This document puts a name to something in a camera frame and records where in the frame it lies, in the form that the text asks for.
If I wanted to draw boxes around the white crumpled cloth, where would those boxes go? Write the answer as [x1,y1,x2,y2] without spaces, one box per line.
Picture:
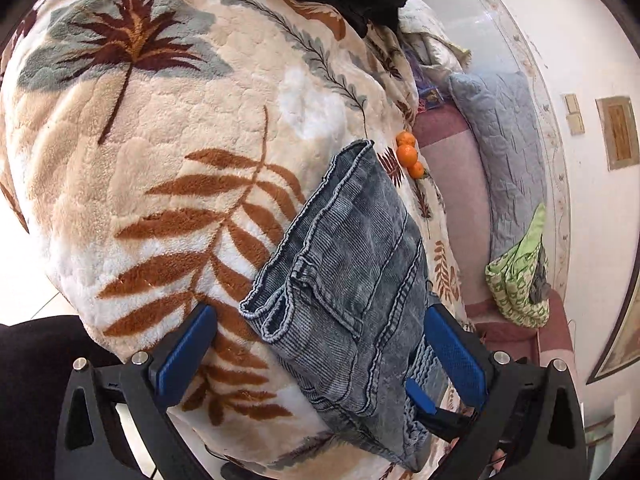
[398,0,472,84]

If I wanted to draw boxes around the green patterned folded cloth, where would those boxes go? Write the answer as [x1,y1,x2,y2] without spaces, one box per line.
[485,204,550,330]

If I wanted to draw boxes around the wall light switch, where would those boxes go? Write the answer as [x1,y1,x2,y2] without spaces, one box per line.
[563,93,586,136]

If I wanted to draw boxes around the grey quilted pillow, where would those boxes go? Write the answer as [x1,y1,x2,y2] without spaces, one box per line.
[447,70,549,264]

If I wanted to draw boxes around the leaf pattern plush blanket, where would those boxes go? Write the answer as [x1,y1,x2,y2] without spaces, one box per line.
[1,0,462,479]

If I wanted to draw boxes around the blue denim jeans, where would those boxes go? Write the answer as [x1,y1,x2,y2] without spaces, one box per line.
[239,140,446,471]

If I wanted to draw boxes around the framed wall picture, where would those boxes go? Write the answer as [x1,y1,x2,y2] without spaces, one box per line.
[596,96,639,171]

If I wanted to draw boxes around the large orange tangerine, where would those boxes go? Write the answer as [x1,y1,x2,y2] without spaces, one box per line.
[396,144,418,168]

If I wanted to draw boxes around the small orange tangerine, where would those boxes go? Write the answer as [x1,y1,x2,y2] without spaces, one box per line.
[407,162,425,180]

